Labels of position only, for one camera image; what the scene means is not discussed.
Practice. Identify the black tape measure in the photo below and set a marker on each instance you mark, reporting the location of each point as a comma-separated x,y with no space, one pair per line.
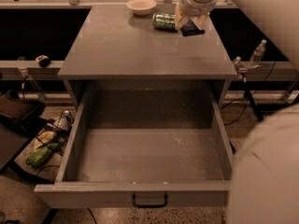
43,60

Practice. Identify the white paper bowl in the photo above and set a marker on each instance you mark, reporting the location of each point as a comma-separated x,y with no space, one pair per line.
141,7

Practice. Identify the grey cabinet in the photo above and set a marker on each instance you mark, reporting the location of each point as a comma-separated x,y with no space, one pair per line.
114,43

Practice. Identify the green chip bag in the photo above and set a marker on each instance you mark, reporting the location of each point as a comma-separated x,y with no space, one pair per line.
42,154

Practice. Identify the open grey top drawer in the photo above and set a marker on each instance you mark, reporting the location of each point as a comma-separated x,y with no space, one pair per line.
151,141

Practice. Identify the black drawer handle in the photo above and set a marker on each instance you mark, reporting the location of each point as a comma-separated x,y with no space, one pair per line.
149,201

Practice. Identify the green soda can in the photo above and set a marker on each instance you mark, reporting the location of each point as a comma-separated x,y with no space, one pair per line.
164,21

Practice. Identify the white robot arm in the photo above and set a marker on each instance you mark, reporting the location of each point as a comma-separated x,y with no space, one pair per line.
264,185

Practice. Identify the clear plastic water bottle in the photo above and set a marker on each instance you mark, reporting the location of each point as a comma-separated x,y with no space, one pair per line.
257,54

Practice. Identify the dark brown chair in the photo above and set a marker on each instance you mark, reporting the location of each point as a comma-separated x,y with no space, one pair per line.
20,121

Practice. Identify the yellow snack bag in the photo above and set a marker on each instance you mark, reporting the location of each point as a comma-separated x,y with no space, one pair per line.
44,139

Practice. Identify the blue rxbar blueberry bar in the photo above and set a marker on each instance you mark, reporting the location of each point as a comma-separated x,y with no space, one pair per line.
190,28

